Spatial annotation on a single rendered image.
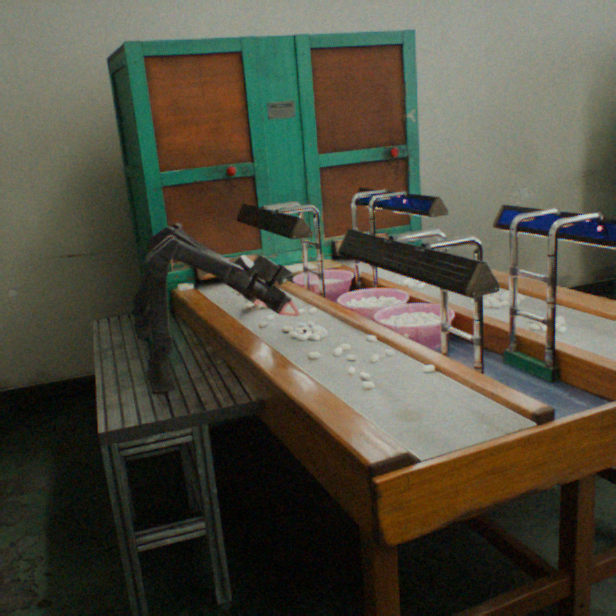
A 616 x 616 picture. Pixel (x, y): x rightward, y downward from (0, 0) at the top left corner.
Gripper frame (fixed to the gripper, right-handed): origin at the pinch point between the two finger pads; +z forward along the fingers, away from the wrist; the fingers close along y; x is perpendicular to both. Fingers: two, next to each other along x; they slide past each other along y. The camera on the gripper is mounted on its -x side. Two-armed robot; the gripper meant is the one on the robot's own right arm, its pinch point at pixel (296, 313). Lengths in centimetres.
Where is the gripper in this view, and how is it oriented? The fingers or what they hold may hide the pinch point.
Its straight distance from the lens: 219.0
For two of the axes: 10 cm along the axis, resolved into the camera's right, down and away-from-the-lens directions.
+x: -5.3, 8.5, -0.2
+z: 7.5, 4.8, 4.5
